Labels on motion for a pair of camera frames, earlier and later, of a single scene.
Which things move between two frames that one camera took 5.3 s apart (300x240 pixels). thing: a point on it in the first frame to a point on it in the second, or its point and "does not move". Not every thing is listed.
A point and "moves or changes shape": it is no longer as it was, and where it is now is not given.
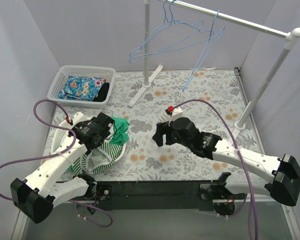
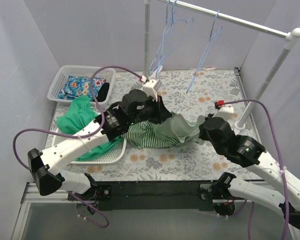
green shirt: x=121 y=136 moves or changes shape
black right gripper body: x=162 y=132 to x=203 y=130
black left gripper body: x=105 y=122 to x=162 y=110
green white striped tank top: x=98 y=160 to x=171 y=132
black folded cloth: x=102 y=93 does not move
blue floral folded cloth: x=81 y=88 does not move
